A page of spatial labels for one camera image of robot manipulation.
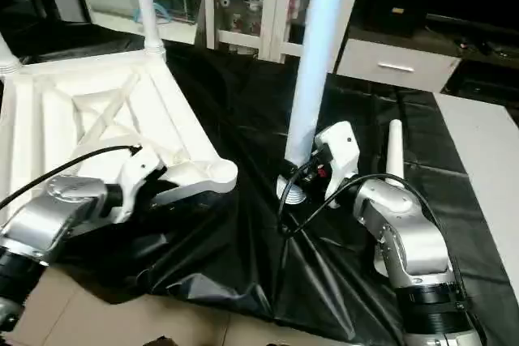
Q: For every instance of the white plastic table leg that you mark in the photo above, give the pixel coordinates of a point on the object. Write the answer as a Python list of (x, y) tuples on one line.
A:
[(147, 5), (395, 151), (316, 58), (8, 58)]

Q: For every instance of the white plastic table top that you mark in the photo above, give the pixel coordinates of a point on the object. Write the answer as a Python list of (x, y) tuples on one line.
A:
[(61, 119)]

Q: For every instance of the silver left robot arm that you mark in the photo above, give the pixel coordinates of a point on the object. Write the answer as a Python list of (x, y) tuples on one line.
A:
[(52, 208)]

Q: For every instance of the black work mat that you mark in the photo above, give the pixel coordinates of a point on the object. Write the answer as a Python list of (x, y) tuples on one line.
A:
[(223, 249)]

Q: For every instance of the white drawer unit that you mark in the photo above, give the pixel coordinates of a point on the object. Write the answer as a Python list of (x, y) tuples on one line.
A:
[(397, 66)]

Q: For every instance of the white glass door cabinet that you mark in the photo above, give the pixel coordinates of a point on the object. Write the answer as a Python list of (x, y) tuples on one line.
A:
[(275, 5)]

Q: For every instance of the teal plastic bag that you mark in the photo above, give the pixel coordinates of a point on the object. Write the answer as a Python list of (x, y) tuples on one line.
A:
[(162, 11)]

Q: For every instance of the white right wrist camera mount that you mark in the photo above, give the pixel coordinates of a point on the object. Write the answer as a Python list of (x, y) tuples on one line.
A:
[(342, 151)]

